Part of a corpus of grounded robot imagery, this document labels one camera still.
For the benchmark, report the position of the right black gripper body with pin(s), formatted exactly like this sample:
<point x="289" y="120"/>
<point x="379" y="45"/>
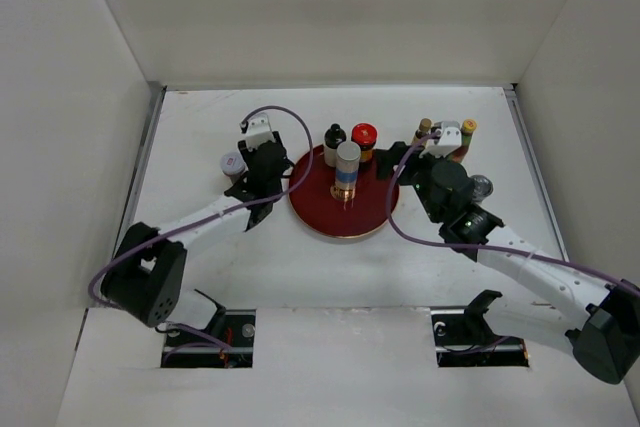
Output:
<point x="419" y="174"/>

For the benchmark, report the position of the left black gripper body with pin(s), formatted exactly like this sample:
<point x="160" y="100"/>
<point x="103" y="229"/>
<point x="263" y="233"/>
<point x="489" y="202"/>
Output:
<point x="246" y="153"/>

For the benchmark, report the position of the red-lid chili sauce jar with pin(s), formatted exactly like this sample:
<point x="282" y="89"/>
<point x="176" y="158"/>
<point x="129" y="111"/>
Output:
<point x="365" y="136"/>

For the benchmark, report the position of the white-lid dark spice jar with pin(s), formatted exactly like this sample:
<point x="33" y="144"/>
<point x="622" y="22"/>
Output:
<point x="233" y="166"/>

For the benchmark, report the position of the grey-top white salt grinder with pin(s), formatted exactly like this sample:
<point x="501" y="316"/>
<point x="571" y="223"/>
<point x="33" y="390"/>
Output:
<point x="483" y="188"/>

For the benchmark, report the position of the silver-lid blue-label jar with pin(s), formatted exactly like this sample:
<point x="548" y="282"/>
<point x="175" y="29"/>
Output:
<point x="347" y="163"/>

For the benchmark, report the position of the black-top white salt grinder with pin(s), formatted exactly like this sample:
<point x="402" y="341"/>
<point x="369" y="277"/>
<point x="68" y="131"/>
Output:
<point x="333" y="137"/>

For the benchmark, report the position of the green-label red sauce bottle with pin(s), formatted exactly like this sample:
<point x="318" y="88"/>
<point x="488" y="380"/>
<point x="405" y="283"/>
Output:
<point x="467" y="130"/>

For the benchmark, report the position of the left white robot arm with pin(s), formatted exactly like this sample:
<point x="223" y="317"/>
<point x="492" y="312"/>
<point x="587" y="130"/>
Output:
<point x="147" y="281"/>

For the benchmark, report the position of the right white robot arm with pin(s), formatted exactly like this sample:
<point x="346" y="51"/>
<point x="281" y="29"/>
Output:
<point x="599" y="314"/>

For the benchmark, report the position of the small yellow-label oil bottle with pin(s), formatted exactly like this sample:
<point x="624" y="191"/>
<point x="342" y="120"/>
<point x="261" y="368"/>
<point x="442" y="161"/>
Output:
<point x="422" y="133"/>

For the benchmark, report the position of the red round lacquer tray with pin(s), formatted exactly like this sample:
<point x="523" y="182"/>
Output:
<point x="315" y="206"/>

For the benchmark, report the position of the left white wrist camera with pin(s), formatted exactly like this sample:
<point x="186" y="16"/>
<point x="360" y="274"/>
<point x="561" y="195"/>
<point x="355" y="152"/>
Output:
<point x="256" y="131"/>

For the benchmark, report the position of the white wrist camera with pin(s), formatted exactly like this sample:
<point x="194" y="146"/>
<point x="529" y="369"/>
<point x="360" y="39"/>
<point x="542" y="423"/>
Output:
<point x="256" y="131"/>
<point x="446" y="139"/>

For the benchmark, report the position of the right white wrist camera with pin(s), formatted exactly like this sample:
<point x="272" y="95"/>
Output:
<point x="446" y="139"/>

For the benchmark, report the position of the right aluminium table rail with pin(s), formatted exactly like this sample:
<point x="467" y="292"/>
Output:
<point x="534" y="168"/>

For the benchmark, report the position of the aluminium table rail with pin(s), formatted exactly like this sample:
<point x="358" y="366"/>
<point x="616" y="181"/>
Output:
<point x="534" y="168"/>
<point x="158" y="92"/>

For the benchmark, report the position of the left aluminium table rail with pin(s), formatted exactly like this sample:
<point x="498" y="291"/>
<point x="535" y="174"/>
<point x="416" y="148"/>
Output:
<point x="158" y="92"/>

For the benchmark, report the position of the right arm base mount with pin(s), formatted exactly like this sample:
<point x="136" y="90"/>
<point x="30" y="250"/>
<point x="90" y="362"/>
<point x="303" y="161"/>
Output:
<point x="463" y="339"/>

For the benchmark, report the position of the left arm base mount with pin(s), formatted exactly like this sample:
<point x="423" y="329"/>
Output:
<point x="202" y="333"/>

